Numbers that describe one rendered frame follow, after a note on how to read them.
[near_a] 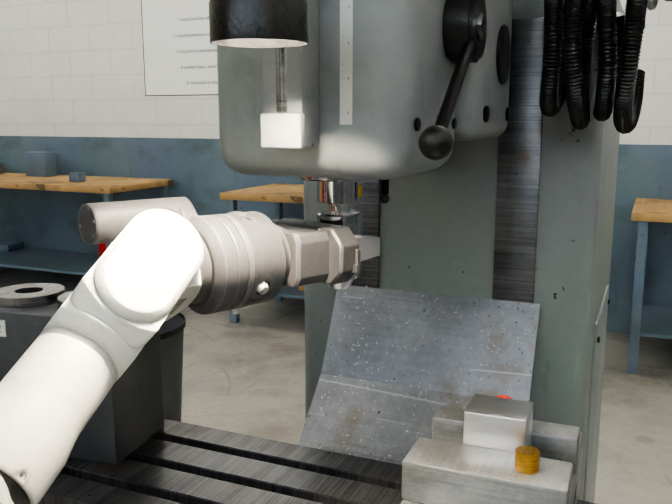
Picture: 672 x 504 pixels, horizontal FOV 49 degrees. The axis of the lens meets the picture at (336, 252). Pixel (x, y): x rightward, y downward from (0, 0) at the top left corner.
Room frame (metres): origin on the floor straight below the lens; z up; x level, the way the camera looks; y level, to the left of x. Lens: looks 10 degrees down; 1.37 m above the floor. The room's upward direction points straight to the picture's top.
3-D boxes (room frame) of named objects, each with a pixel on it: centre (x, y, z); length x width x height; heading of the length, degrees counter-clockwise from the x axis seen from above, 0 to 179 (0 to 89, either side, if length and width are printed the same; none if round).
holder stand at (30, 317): (0.94, 0.36, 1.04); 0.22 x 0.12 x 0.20; 74
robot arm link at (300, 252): (0.70, 0.06, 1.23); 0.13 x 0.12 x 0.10; 44
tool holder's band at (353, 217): (0.76, 0.00, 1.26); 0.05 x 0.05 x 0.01
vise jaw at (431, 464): (0.64, -0.14, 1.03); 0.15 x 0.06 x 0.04; 68
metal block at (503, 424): (0.69, -0.16, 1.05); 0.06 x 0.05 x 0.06; 68
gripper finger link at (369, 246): (0.74, -0.02, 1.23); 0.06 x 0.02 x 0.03; 134
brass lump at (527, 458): (0.63, -0.18, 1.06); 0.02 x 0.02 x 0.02
